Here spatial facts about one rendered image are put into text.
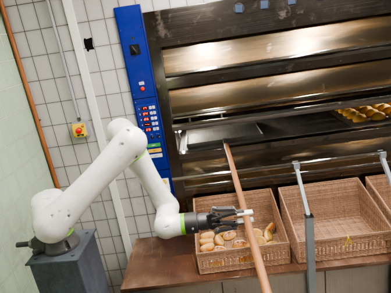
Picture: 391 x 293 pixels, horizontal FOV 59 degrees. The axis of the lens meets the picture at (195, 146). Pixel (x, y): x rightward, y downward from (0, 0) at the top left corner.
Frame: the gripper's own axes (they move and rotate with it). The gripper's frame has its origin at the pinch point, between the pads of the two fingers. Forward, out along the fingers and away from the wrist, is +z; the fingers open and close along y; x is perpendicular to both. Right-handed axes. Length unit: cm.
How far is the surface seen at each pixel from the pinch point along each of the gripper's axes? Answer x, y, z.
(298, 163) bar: -50, 1, 37
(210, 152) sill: -89, 1, -12
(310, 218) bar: -28, 24, 36
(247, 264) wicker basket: -39, 57, 2
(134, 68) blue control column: -86, -61, -51
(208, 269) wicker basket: -39, 57, -22
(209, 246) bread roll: -57, 54, -20
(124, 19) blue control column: -86, -89, -52
